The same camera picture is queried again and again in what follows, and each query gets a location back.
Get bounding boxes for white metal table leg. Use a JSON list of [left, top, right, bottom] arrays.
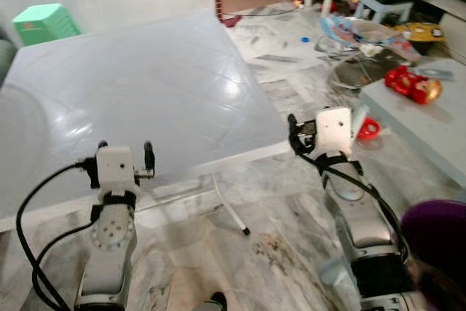
[[210, 174, 251, 237]]

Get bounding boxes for light blue plastic stool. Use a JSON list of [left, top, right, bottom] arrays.
[[355, 0, 410, 29]]

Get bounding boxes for colourful baby bouncer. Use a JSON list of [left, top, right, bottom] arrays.
[[316, 14, 424, 91]]

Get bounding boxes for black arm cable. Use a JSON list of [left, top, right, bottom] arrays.
[[288, 130, 410, 261], [16, 158, 100, 311]]

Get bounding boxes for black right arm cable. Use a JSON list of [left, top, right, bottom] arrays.
[[288, 130, 410, 261]]

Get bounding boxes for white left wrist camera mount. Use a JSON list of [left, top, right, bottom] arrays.
[[95, 145, 138, 194]]

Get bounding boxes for purple rubbish bin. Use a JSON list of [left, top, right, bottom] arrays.
[[400, 198, 466, 311]]

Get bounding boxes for small grey plastic table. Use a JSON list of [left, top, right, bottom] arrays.
[[358, 59, 466, 189]]

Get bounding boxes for dark grey sofa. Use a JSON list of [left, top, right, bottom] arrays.
[[0, 27, 19, 84]]

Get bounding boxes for white low cabinet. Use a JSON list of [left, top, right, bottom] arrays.
[[421, 0, 466, 58]]

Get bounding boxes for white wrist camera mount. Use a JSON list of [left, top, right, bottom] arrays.
[[315, 107, 356, 156], [95, 145, 138, 194]]

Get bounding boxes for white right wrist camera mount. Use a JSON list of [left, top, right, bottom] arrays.
[[315, 107, 356, 156]]

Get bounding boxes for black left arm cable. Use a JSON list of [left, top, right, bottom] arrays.
[[16, 158, 100, 311]]

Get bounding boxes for red ring toy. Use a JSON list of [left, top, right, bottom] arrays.
[[356, 117, 382, 142]]

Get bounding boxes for yellow patterned round toy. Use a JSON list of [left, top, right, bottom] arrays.
[[396, 21, 446, 43]]

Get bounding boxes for red plastic toy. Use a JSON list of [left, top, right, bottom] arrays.
[[384, 65, 443, 106]]

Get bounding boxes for green plastic stool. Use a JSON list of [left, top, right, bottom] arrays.
[[12, 3, 83, 47]]

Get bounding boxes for black robot foot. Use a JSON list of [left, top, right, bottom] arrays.
[[192, 291, 229, 311]]

